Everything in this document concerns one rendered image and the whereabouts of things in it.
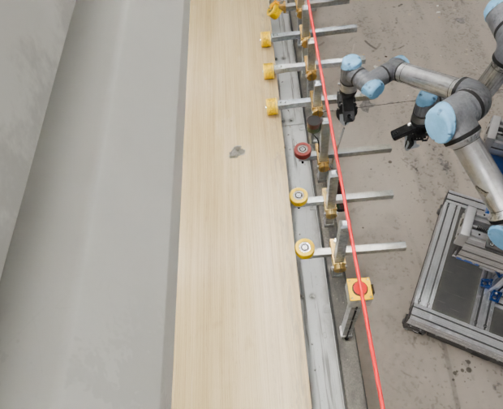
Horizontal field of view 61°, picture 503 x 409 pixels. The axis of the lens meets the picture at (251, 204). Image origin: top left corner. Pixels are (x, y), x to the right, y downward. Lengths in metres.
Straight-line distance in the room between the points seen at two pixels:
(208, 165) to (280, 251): 0.56
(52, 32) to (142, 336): 0.11
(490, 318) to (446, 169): 1.11
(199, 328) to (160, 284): 1.53
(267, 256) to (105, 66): 1.58
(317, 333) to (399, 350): 0.78
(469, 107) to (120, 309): 1.40
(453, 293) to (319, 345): 0.92
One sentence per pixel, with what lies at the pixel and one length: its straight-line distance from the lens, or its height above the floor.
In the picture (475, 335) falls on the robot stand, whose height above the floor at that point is 0.23.
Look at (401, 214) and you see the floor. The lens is 2.95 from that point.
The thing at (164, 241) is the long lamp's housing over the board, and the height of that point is 2.35.
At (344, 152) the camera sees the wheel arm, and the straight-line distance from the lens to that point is 2.09.
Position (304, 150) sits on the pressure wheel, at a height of 0.90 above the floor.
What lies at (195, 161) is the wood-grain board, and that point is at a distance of 2.06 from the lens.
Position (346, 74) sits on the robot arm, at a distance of 1.79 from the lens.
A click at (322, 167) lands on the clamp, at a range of 2.03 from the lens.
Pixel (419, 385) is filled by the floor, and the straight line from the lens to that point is 2.61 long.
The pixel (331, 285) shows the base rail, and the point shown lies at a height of 0.70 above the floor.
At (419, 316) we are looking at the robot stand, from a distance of 2.45.
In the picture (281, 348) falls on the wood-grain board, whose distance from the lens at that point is 1.65.
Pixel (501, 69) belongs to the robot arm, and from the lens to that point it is 1.70.
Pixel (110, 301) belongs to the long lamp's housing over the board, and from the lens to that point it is 0.16.
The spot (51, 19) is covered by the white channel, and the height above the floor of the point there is 2.42.
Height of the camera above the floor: 2.51
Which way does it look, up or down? 59 degrees down
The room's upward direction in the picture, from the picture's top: 11 degrees counter-clockwise
